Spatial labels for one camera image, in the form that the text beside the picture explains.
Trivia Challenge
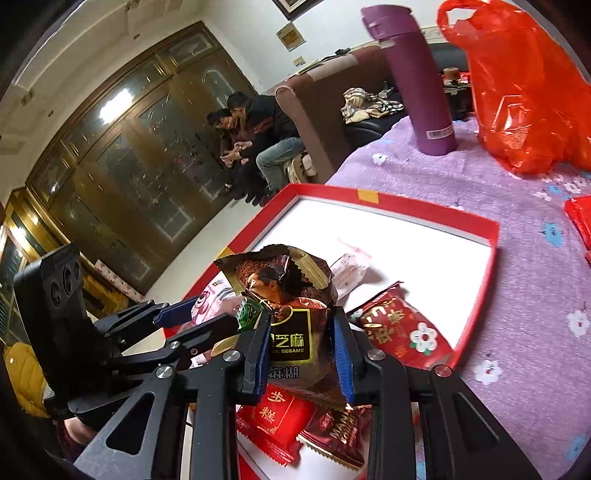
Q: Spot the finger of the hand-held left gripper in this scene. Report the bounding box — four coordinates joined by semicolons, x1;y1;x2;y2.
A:
117;313;242;376
97;296;202;346

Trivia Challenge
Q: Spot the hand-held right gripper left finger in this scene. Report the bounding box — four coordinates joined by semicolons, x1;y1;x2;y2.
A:
74;310;273;480

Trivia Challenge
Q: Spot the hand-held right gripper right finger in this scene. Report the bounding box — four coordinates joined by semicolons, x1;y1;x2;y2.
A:
330;307;543;480

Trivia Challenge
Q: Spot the pink and white snack packet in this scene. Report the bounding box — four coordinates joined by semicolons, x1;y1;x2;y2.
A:
191;272;247;328

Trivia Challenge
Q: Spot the green snack packet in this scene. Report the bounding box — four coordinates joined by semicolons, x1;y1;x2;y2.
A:
236;298;264;334

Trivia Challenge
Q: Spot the brown sesame snack packet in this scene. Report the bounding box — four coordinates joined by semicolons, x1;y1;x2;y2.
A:
215;244;358;411

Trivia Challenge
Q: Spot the red flower-print snack packet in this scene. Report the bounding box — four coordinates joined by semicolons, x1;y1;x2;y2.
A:
358;286;455;370

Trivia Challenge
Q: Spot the red snack packet yellow print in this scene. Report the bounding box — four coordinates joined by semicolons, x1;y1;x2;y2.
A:
235;385;319;464

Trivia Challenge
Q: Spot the dark red snack packet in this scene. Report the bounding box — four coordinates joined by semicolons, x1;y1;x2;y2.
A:
295;406;370;472

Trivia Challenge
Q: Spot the white pink-edged snack packet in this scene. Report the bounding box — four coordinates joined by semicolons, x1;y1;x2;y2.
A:
331;251;372;305

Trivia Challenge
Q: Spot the red box with white inside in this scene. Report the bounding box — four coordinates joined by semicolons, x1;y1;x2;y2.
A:
175;183;501;480

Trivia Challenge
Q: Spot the yellow cloth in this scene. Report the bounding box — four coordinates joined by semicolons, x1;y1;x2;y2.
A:
2;342;51;418

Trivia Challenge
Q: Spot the wooden glass-door wardrobe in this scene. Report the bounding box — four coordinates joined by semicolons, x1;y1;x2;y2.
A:
0;21;259;296

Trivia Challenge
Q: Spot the purple floral tablecloth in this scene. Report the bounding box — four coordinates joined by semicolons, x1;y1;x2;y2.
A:
323;115;591;480

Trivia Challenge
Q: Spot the brown sofa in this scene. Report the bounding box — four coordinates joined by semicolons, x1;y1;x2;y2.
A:
274;44;472;185

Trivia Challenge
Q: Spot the plaid cloth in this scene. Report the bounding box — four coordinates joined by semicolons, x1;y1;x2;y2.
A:
341;88;407;124

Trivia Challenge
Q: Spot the plain red snack packet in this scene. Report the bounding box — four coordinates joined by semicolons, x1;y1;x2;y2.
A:
564;195;591;266

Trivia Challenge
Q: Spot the purple thermos bottle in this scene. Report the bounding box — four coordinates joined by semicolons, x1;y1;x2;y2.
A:
360;4;459;156

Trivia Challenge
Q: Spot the black box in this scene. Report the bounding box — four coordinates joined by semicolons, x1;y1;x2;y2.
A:
441;68;476;121

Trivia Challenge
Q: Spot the orange plastic bag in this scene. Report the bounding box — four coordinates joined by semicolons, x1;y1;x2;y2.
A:
437;0;591;175

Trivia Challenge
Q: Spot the yellow wall notice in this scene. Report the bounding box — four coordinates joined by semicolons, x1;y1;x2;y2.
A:
276;22;305;51

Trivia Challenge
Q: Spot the framed wall picture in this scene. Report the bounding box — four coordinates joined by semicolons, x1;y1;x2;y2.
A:
271;0;324;21

